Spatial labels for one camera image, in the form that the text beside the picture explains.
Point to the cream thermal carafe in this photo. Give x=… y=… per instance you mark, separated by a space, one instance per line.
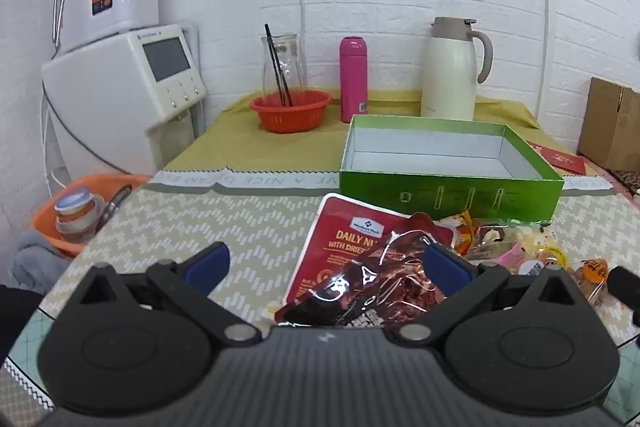
x=450 y=72

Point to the green cardboard box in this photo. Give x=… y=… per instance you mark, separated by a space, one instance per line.
x=450 y=192

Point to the black straw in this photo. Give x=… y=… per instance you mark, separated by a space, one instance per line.
x=272 y=57
x=282 y=77

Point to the large cardboard box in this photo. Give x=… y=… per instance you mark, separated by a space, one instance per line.
x=607 y=122

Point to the pink insulated bottle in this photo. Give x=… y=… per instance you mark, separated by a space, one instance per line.
x=353 y=77

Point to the glass carafe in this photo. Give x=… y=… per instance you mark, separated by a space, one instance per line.
x=292 y=62

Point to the red plastic bowl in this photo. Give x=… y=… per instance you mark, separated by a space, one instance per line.
x=290 y=114

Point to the leopard print cloth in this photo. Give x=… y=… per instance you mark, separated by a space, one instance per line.
x=627 y=179

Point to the grey cloth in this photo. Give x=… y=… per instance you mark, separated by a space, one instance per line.
x=35 y=257

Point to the orange plastic basin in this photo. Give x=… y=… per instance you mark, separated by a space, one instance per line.
x=45 y=227

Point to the white appliance with screen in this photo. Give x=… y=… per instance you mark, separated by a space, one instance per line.
x=100 y=97

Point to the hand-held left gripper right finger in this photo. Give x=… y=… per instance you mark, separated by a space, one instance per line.
x=445 y=268

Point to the red envelope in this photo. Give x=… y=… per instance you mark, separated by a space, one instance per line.
x=560 y=156

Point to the glass jar with lid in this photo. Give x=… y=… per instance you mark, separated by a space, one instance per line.
x=75 y=212

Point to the teal cutting mat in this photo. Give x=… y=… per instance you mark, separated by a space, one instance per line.
x=628 y=339

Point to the dark brown glossy snack packet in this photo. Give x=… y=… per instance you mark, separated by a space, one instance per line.
x=380 y=282

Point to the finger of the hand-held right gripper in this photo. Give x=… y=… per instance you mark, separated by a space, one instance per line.
x=623 y=283

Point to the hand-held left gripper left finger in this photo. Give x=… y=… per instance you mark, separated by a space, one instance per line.
x=206 y=264

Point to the red nut packet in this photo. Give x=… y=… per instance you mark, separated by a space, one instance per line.
x=340 y=237

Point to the pile of small snack packets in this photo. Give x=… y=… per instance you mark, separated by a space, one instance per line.
x=505 y=242

